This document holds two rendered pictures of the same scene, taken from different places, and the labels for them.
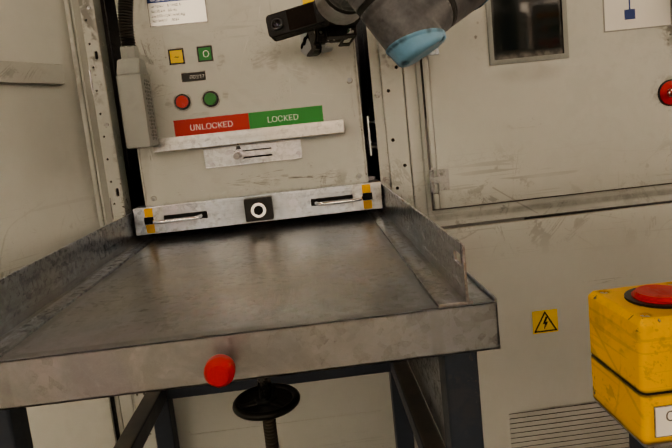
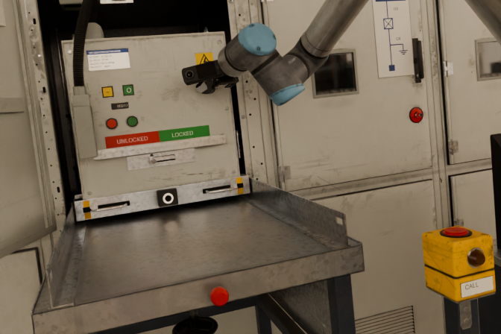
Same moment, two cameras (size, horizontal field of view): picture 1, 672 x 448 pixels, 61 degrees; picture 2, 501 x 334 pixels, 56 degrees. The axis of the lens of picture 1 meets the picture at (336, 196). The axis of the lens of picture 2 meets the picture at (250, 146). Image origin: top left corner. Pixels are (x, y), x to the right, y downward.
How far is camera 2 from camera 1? 0.36 m
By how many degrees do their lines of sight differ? 15
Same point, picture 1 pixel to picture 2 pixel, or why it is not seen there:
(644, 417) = (456, 288)
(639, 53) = (398, 91)
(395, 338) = (310, 270)
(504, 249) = not seen: hidden behind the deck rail
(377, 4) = (266, 68)
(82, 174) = (33, 177)
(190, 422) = not seen: outside the picture
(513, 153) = (329, 153)
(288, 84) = (186, 111)
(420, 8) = (291, 71)
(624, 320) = (444, 244)
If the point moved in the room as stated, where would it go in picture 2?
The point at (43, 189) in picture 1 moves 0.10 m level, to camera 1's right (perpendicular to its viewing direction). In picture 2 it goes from (11, 190) to (51, 185)
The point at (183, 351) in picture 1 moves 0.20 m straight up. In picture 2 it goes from (191, 288) to (178, 179)
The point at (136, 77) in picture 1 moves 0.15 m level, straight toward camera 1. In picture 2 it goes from (87, 108) to (102, 105)
